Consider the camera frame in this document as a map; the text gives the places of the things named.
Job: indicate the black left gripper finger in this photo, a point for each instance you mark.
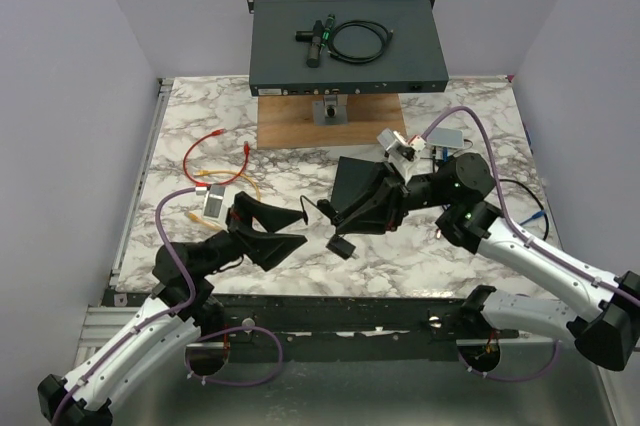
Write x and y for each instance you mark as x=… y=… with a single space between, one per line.
x=246 y=209
x=267 y=250

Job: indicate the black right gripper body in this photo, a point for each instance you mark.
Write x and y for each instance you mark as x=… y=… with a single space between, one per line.
x=420 y=191

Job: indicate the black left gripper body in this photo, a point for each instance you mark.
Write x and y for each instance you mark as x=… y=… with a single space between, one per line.
x=224 y=247

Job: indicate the black network switch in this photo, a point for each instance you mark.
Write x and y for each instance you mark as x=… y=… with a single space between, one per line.
x=352 y=183

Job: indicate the small black power adapter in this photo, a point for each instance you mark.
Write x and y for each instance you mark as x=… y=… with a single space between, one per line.
x=337 y=244

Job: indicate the white grey small switch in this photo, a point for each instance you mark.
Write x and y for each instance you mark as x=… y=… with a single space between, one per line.
x=446 y=138

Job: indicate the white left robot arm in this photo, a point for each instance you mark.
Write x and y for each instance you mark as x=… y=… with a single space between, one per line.
x=180 y=309

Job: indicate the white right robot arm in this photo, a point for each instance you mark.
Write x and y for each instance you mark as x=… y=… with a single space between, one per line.
x=595 y=310

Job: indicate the wooden board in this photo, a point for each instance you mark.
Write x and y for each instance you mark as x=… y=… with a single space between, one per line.
x=289 y=122

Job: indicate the grey rack unit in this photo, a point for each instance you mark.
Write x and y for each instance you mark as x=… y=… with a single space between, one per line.
x=375 y=47

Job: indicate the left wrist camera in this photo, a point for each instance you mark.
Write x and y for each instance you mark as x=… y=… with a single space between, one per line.
x=216 y=201

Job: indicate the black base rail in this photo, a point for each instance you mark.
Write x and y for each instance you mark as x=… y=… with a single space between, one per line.
x=253 y=329

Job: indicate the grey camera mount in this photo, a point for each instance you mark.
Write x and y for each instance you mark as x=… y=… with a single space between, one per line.
x=330 y=110

